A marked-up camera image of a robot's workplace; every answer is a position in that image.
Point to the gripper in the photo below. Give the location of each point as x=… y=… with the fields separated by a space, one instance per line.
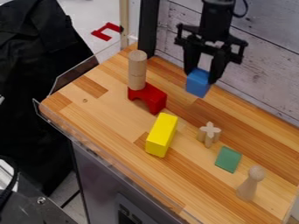
x=216 y=39

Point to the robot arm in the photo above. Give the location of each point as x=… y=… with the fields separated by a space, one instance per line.
x=216 y=14

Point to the blue cube block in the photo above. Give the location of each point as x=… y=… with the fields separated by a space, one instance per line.
x=197 y=83

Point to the red arch block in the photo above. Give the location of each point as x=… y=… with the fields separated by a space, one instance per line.
x=153 y=97

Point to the wooden cylinder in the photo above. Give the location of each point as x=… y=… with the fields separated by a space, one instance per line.
x=137 y=82
x=138 y=62

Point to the wooden flower-shaped block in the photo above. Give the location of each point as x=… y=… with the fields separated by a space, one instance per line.
x=209 y=133

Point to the yellow rectangular block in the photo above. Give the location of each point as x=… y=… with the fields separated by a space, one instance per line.
x=161 y=134

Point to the green block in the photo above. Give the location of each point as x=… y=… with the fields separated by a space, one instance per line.
x=228 y=159

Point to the wooden pole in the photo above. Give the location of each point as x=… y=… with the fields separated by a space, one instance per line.
x=124 y=23

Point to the wooden peg figure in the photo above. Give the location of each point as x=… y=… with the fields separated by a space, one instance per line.
x=251 y=185

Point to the black cloth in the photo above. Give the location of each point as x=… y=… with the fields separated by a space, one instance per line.
x=35 y=87

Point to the black post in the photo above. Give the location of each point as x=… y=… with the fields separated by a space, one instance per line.
x=148 y=26

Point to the red bracket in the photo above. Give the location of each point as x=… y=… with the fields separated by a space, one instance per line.
x=104 y=32

